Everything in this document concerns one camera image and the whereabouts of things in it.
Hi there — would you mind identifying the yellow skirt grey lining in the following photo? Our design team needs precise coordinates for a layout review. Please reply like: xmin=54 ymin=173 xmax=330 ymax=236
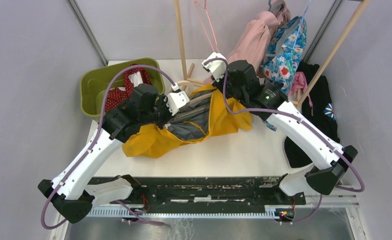
xmin=122 ymin=87 xmax=252 ymax=159

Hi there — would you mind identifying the wooden hanger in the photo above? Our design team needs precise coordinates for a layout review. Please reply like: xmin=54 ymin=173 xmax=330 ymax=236
xmin=174 ymin=80 xmax=215 ymax=120

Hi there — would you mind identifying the red polka dot skirt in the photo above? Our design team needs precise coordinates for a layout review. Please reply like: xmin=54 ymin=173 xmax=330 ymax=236
xmin=105 ymin=67 xmax=152 ymax=112

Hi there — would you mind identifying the pink garment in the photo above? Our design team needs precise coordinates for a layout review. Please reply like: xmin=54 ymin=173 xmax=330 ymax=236
xmin=227 ymin=0 xmax=291 ymax=78

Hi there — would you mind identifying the pink wire hanger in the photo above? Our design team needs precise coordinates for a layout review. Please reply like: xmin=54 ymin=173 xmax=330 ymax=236
xmin=191 ymin=0 xmax=220 ymax=53

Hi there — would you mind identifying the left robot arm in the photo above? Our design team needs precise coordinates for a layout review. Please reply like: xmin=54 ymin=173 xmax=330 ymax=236
xmin=38 ymin=84 xmax=189 ymax=224

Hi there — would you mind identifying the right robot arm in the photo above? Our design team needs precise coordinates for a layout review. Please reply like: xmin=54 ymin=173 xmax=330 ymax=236
xmin=203 ymin=57 xmax=365 ymax=196

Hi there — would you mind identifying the wooden clothes rack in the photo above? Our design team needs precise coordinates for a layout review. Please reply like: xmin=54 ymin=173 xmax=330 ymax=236
xmin=173 ymin=0 xmax=370 ymax=110

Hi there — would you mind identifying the green plastic basket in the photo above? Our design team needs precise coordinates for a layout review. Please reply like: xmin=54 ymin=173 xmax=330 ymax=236
xmin=80 ymin=57 xmax=159 ymax=122

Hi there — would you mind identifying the blue floral garment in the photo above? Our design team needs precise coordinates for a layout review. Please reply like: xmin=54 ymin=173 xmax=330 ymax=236
xmin=260 ymin=16 xmax=308 ymax=132

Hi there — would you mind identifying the black garment with flower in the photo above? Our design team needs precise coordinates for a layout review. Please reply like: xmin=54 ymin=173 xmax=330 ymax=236
xmin=284 ymin=61 xmax=340 ymax=169

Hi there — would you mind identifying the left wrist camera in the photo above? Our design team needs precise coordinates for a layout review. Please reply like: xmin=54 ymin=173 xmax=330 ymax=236
xmin=166 ymin=83 xmax=190 ymax=116

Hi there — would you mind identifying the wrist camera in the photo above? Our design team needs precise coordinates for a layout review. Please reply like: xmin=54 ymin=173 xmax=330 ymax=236
xmin=202 ymin=52 xmax=228 ymax=82
xmin=166 ymin=83 xmax=190 ymax=116

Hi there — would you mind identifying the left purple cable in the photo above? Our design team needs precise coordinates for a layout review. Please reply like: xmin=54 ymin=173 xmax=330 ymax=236
xmin=40 ymin=64 xmax=180 ymax=230

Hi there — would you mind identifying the purple cable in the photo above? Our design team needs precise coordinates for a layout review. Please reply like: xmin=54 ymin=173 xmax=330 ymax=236
xmin=203 ymin=56 xmax=366 ymax=225
xmin=40 ymin=64 xmax=180 ymax=230

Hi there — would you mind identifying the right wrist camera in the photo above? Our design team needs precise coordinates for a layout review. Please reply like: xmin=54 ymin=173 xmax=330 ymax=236
xmin=202 ymin=52 xmax=228 ymax=82

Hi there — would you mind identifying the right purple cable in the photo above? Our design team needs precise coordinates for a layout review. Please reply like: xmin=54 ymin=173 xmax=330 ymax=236
xmin=203 ymin=56 xmax=366 ymax=225

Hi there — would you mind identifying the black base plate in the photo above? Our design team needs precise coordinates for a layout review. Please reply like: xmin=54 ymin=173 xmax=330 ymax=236
xmin=93 ymin=176 xmax=307 ymax=215

